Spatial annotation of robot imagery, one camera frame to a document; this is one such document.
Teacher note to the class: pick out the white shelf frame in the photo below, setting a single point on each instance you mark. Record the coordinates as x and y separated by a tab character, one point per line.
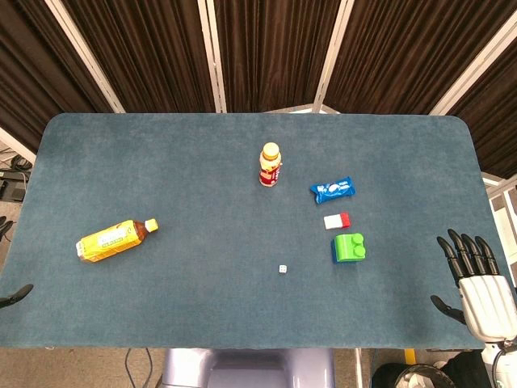
501	202

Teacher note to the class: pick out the white and red small box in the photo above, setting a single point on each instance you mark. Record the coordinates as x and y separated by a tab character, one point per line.
335	221

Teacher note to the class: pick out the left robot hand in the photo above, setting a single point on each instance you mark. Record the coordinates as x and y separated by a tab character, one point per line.
18	293

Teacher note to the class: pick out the blue table cloth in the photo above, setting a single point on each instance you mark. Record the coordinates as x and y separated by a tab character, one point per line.
202	202

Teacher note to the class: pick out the blue snack packet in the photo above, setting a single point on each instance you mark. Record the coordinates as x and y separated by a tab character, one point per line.
333	190

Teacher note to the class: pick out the yellow label tea bottle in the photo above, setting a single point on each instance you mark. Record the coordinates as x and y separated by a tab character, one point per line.
109	240

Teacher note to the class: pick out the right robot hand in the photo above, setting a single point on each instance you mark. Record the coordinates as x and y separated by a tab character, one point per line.
484	299

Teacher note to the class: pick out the green and blue building block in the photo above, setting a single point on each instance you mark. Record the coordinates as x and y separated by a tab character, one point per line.
347	246

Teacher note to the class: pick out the black bag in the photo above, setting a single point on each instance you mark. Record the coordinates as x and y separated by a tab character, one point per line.
468	369

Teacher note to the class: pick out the red label drink bottle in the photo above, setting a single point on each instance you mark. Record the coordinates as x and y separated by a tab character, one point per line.
270	169

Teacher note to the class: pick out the lavender robot torso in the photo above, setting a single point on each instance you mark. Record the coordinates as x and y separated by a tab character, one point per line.
246	369

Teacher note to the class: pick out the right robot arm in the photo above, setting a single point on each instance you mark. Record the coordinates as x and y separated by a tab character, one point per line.
507	368

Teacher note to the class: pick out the brown curtain partition panel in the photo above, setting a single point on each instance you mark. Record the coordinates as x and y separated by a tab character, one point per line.
404	52
149	52
36	68
493	113
274	52

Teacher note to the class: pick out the round waste bin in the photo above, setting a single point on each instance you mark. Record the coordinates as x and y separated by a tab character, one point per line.
420	378

